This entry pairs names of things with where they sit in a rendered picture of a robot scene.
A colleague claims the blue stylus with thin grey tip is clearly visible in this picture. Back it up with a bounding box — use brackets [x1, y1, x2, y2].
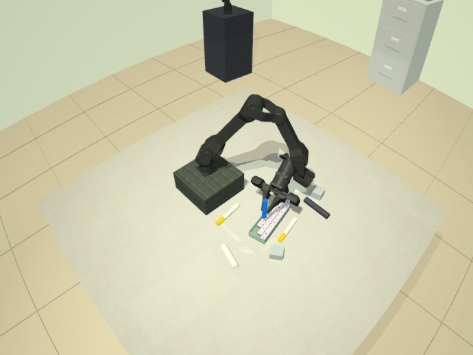
[262, 199, 268, 219]

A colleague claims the white sheet of paper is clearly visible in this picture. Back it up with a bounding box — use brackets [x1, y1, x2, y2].
[288, 177, 307, 194]

